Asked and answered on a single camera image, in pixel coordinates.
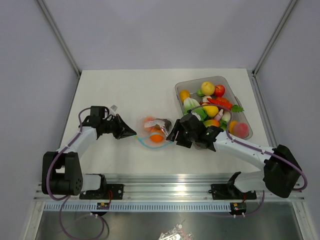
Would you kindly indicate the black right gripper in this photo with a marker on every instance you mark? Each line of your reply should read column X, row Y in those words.
column 178, row 126

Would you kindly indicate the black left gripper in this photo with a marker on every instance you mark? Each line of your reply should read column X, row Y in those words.
column 123, row 130

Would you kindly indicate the brown toy kiwi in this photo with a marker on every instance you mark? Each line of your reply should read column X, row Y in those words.
column 166, row 123

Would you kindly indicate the orange toy tangerine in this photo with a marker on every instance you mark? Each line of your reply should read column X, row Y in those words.
column 157, row 136

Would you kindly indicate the clear zip top bag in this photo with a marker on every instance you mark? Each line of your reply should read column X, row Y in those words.
column 143, row 136

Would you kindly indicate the orange pink toy peach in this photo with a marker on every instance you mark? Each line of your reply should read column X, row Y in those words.
column 147, row 123

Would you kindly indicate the yellow toy pear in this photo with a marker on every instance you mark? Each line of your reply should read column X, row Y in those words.
column 211, row 111

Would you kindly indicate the orange toy carrot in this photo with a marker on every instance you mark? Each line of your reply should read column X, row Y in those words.
column 231, row 107

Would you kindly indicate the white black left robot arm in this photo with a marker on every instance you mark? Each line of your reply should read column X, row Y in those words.
column 62, row 175

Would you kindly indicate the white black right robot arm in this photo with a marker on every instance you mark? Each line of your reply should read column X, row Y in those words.
column 278, row 169

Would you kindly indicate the clear plastic food bin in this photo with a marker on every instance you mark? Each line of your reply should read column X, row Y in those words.
column 192, row 86

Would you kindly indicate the bag of small parts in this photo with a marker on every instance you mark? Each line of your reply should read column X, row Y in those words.
column 177, row 233

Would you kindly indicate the green white toy cabbage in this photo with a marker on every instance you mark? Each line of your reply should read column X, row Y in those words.
column 190, row 105

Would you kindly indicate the green orange toy mango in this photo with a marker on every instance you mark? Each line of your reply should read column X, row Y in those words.
column 211, row 122

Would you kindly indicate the small yellow toy fruit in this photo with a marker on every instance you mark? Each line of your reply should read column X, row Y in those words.
column 184, row 94

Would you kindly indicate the pale purple toy garlic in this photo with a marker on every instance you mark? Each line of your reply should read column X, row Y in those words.
column 219, row 115

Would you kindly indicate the small green toy pepper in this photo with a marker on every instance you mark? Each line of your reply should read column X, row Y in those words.
column 199, row 93

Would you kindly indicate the white toy radish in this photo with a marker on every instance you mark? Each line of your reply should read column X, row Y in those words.
column 226, row 116

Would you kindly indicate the pale yellow toy apple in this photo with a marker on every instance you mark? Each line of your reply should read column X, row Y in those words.
column 207, row 88

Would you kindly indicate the yellow toy bell pepper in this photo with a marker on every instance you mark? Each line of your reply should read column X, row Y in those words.
column 231, row 126

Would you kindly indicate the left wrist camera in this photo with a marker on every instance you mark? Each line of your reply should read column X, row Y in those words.
column 113, row 108

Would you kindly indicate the aluminium mounting rail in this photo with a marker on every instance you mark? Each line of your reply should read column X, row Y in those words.
column 172, row 188

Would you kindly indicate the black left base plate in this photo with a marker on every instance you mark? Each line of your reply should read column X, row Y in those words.
column 105, row 192

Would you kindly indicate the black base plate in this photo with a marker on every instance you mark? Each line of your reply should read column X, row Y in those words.
column 222, row 191
column 105, row 192

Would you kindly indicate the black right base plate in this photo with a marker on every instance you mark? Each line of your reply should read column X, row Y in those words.
column 222, row 191

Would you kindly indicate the white slotted cable duct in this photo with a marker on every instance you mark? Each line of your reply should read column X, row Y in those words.
column 140, row 207

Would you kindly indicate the left aluminium frame post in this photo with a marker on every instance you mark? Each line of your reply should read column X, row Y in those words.
column 58, row 35

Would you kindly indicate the aluminium frame post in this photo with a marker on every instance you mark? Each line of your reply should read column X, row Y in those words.
column 275, row 35
column 58, row 35

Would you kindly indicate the right aluminium frame post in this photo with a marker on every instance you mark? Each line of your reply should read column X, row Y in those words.
column 275, row 35

